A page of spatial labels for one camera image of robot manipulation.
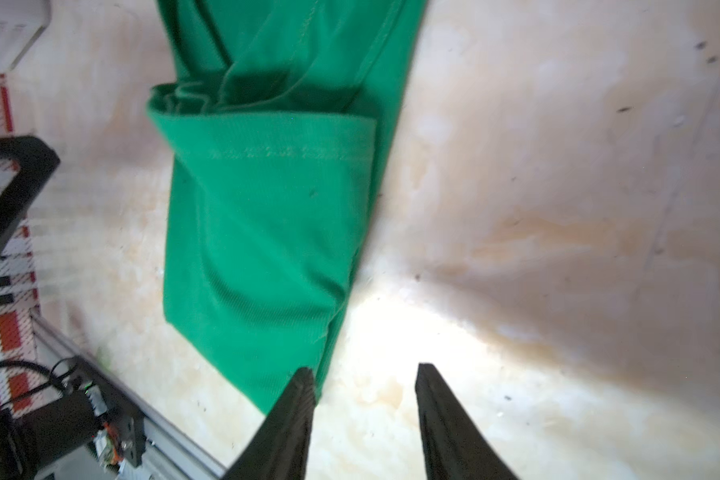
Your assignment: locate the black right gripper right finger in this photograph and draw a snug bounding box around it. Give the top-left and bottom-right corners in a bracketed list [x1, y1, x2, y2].
[415, 363, 517, 479]

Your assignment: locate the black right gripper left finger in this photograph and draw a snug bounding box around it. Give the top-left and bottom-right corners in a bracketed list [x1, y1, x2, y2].
[222, 367, 316, 480]

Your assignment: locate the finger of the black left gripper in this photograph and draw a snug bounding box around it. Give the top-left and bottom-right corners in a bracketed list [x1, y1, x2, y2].
[0, 136, 60, 257]

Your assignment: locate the green tank top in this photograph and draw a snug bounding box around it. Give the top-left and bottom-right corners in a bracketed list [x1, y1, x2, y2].
[147, 1, 426, 412]

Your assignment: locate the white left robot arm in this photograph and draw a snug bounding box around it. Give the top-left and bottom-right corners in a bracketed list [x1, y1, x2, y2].
[0, 136, 100, 479]

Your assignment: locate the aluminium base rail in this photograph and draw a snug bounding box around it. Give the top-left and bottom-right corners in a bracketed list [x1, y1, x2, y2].
[31, 309, 226, 479]

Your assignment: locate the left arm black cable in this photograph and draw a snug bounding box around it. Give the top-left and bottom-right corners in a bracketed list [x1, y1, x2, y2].
[0, 358, 79, 409]

